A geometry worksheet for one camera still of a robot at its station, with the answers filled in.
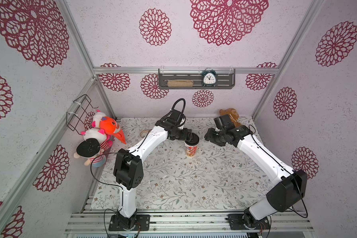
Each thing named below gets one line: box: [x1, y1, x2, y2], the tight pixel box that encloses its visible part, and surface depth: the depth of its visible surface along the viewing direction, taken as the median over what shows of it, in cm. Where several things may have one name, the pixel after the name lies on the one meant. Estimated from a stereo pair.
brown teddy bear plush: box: [219, 108, 242, 128], surface depth 115 cm
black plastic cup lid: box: [184, 132, 200, 146], surface depth 87 cm
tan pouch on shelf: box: [167, 79, 194, 88], surface depth 91 cm
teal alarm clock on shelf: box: [201, 67, 218, 88], surface depth 92 cm
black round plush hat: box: [76, 137, 101, 158], surface depth 79 cm
